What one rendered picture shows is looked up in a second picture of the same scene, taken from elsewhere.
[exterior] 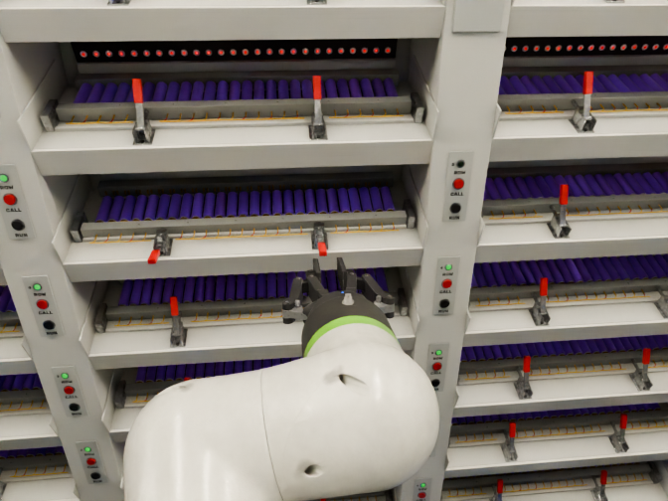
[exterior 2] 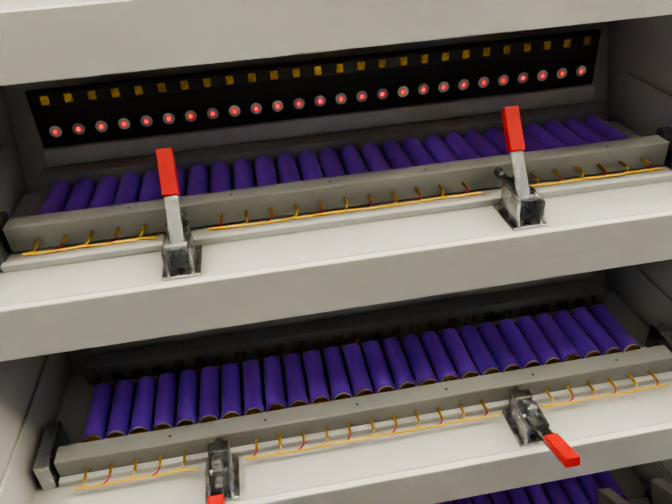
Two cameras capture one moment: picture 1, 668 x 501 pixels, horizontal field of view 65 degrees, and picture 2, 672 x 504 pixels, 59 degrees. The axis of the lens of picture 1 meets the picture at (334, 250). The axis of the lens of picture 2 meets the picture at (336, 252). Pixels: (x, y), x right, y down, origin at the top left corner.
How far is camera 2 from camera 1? 0.41 m
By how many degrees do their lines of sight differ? 13
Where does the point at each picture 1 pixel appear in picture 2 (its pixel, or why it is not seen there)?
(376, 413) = not seen: outside the picture
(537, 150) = not seen: outside the picture
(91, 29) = (75, 51)
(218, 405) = not seen: outside the picture
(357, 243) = (599, 421)
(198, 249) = (293, 473)
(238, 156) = (374, 278)
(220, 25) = (335, 18)
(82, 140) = (56, 283)
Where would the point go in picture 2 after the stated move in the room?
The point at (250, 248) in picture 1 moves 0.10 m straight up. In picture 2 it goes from (395, 458) to (385, 351)
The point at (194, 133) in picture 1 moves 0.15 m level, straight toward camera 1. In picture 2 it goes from (279, 244) to (338, 301)
